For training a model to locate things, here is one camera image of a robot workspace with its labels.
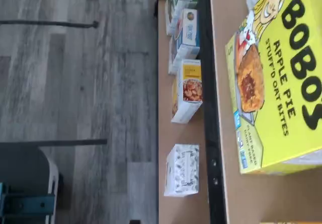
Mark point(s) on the yellow Bobo's oat bites box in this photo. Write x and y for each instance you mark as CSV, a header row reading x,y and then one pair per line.
x,y
276,83

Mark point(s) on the black metal shelf rack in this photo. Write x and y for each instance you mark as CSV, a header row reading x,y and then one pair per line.
x,y
208,83

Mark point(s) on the white box blue label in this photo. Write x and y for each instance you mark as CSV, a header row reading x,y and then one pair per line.
x,y
190,27
186,54

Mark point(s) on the black metal leg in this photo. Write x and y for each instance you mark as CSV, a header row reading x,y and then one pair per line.
x,y
63,142
50,24

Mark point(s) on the brown wooden shelf board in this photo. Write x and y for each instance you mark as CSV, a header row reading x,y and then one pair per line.
x,y
163,133
251,204

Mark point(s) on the white box yellow label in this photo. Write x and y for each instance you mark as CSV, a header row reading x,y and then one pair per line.
x,y
190,88

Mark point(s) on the teal metal bracket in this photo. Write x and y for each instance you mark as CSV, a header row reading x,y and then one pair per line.
x,y
30,201

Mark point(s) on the white patterned carton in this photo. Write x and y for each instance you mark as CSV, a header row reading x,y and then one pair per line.
x,y
183,171

